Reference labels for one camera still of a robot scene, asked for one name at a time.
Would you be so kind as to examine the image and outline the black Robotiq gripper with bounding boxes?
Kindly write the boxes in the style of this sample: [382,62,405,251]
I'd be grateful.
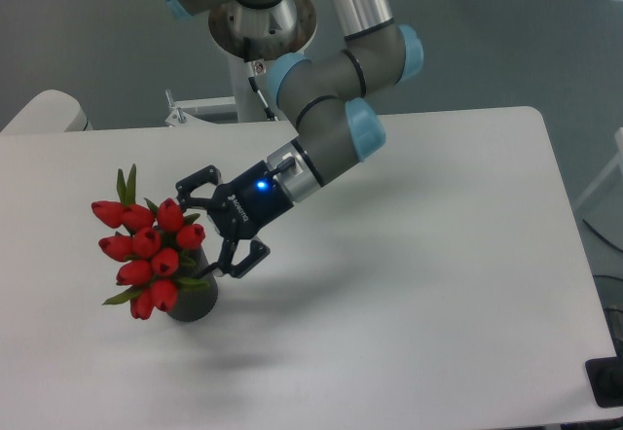
[173,159,297,280]

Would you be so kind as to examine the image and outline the red tulip bouquet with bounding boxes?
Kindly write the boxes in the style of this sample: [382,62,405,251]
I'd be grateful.
[92,166,205,320]

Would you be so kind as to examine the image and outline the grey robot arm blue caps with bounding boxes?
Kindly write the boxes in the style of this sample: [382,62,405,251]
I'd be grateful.
[165,0,423,278]

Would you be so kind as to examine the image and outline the dark grey ribbed vase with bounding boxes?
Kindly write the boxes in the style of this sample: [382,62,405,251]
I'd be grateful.
[150,226,218,323]

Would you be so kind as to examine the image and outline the white chair at left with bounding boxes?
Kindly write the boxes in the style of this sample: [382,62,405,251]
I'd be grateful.
[1,90,93,135]

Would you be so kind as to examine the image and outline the white furniture at right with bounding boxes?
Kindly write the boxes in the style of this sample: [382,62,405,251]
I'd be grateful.
[571,127,622,214]

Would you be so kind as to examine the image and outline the black device at table edge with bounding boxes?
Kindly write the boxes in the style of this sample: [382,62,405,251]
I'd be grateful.
[585,357,622,409]

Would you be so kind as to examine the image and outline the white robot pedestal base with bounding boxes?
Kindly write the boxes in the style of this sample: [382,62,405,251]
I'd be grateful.
[163,0,319,127]

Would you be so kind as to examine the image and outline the black cable on floor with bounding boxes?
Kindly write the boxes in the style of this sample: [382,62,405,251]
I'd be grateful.
[581,217,623,252]

